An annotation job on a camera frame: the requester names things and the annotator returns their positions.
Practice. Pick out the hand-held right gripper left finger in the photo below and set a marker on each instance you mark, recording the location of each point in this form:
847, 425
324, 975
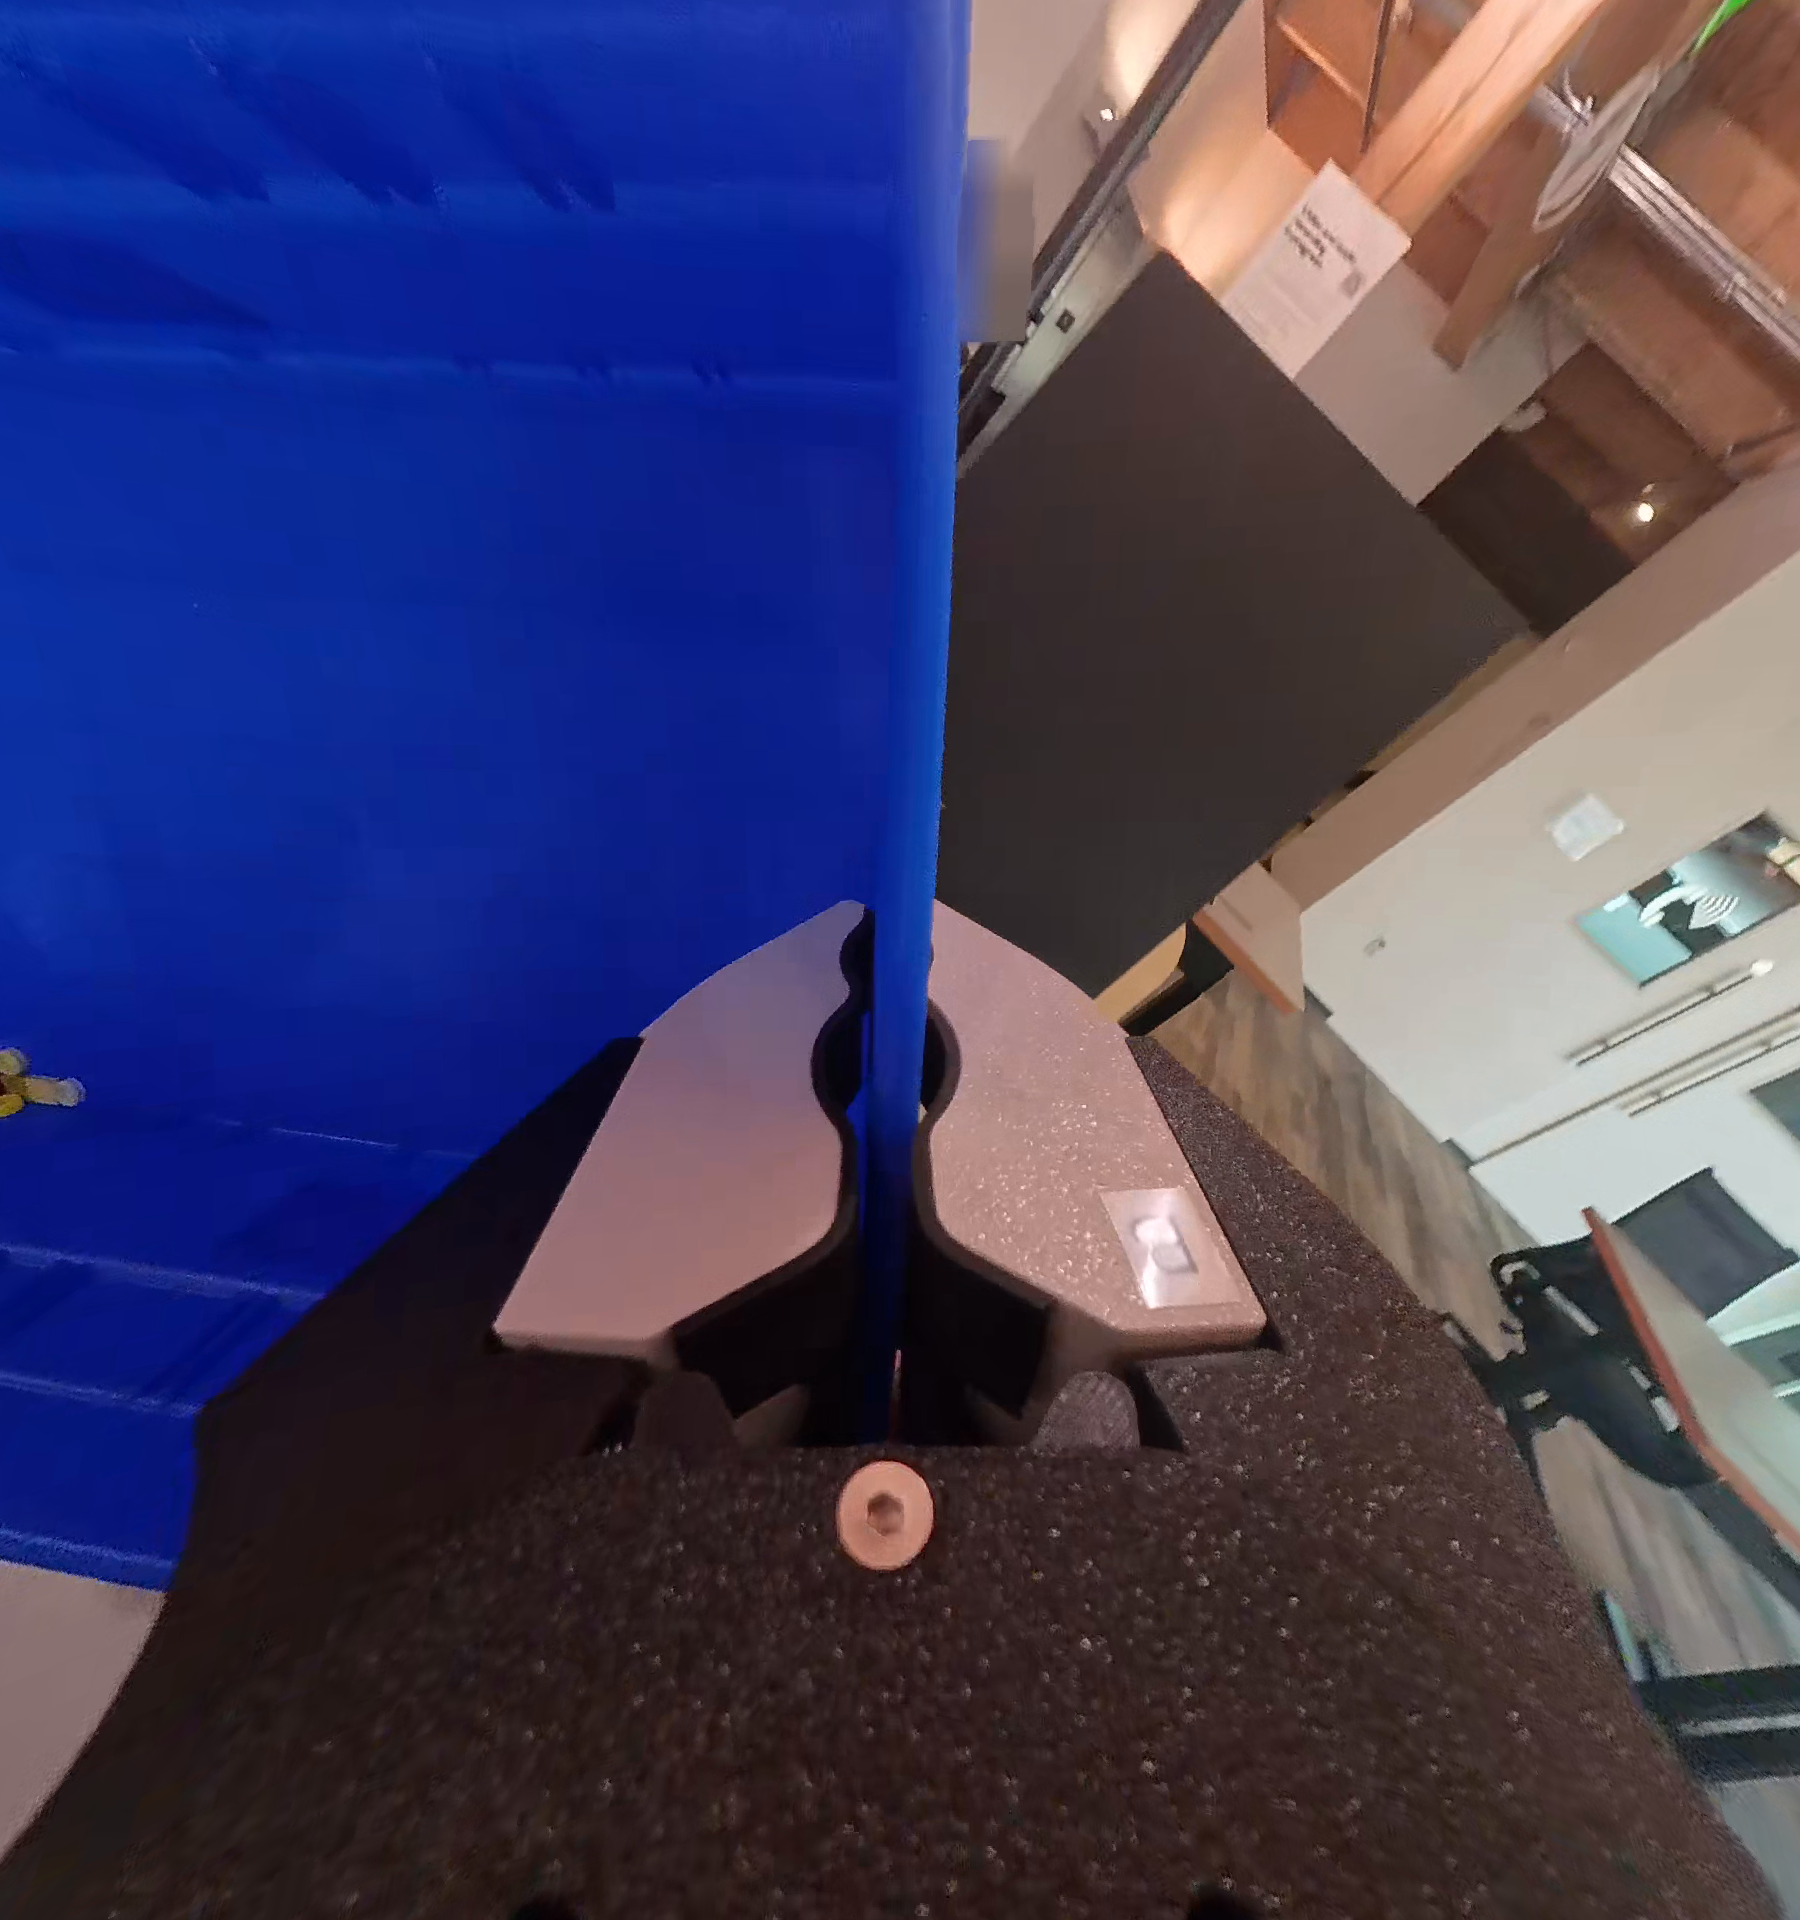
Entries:
690, 1184

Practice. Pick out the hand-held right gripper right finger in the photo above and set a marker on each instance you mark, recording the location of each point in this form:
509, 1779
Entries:
1050, 1169

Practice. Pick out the blue plastic bin with label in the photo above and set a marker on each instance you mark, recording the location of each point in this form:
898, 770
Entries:
388, 601

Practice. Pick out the black office chair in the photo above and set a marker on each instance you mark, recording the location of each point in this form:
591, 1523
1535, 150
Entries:
1590, 1365

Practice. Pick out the small yellow red brick pieces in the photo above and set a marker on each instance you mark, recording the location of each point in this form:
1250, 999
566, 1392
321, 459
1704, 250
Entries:
6, 1087

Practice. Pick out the wooden office desk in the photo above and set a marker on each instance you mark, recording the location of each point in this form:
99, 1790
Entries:
1726, 1426

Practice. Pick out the white paper notice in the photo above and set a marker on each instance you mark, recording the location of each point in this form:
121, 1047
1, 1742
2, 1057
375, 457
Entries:
1311, 262

